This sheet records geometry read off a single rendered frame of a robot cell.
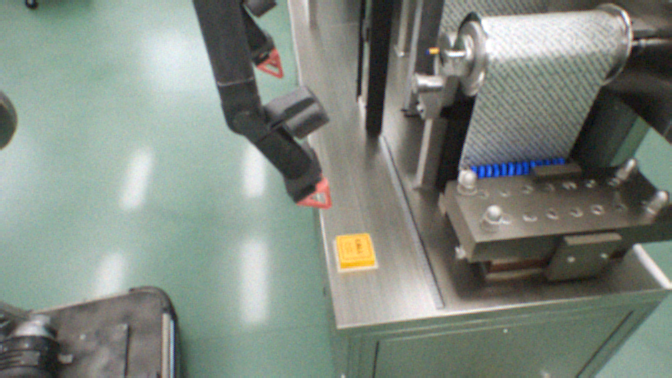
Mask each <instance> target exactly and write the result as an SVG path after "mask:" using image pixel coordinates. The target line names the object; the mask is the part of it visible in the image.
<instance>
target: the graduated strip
mask: <svg viewBox="0 0 672 378"><path fill-rule="evenodd" d="M378 139H379V142H380V146H381V149H382V152H383V155H384V158H385V162H387V165H388V168H389V171H390V174H391V178H392V181H393V184H394V187H395V190H396V194H397V197H398V200H399V202H400V205H401V209H403V212H404V215H405V218H406V221H407V225H408V228H409V231H410V234H411V237H412V241H413V244H414V247H415V250H417V254H418V257H419V260H420V263H421V266H422V270H423V273H424V276H425V279H426V282H427V286H428V289H429V292H431V295H432V299H433V302H434V305H435V308H436V309H444V308H448V307H447V304H446V302H445V299H443V295H442V292H441V289H440V287H439V284H438V280H437V277H436V275H435V272H434V269H433V265H432V262H430V260H429V257H428V254H427V250H426V247H425V245H424V242H423V239H422V235H421V232H420V230H419V227H418V224H416V220H415V218H414V215H413V212H412V209H411V205H410V203H409V200H408V197H407V194H406V190H405V188H404V185H403V182H401V179H400V177H399V173H398V170H397V167H396V164H395V162H394V158H393V155H392V152H391V149H390V147H389V144H388V140H387V137H385V136H378Z"/></svg>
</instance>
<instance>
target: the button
mask: <svg viewBox="0 0 672 378"><path fill-rule="evenodd" d="M336 248H337V253H338V260H340V266H341V269H345V268H355V267H364V266H374V265H375V256H374V251H373V247H372V243H371V238H369V234H368V233H365V234H354V235H344V236H336Z"/></svg>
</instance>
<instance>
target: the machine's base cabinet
mask: <svg viewBox="0 0 672 378"><path fill-rule="evenodd" d="M290 33H291V53H292V56H293V62H294V71H295V78H296V88H298V87H300V83H299V75H298V68H297V60H296V53H295V45H294V37H292V31H291V23H290ZM312 208H313V215H314V224H315V231H316V240H317V247H318V256H319V263H320V272H321V279H322V288H324V296H325V304H326V311H327V320H328V327H329V336H330V344H331V352H332V361H333V368H334V377H335V378H593V377H595V376H596V375H597V374H598V373H599V372H600V370H601V369H602V368H603V367H604V365H605V364H606V363H608V362H609V360H610V359H611V358H612V357H613V356H614V355H615V354H616V353H617V351H618V349H619V348H621V347H622V346H623V345H624V344H625V343H626V342H627V341H628V339H629V337H630V336H631V335H633V334H634V333H635V332H636V331H637V329H638V328H639V327H640V326H641V325H642V323H643V322H645V321H646V320H647V318H648V317H649V316H650V315H651V314H652V313H653V312H654V311H655V309H657V307H658V306H659V305H660V304H661V303H662V302H663V301H664V300H655V301H647V302H638V303H629V304H620V305H612V306H603V307H594V308H585V309H577V310H568V311H559V312H550V313H542V314H532V315H523V316H515V317H506V318H497V319H489V320H480V321H472V322H463V323H454V324H446V326H441V325H437V327H429V328H420V329H411V330H403V331H393V332H385V333H376V334H367V335H359V336H350V337H342V338H337V337H336V333H335V325H334V318H333V310H332V303H331V295H330V289H329V281H328V274H327V266H326V259H325V251H324V244H322V236H321V229H320V222H319V215H318V208H315V206H312Z"/></svg>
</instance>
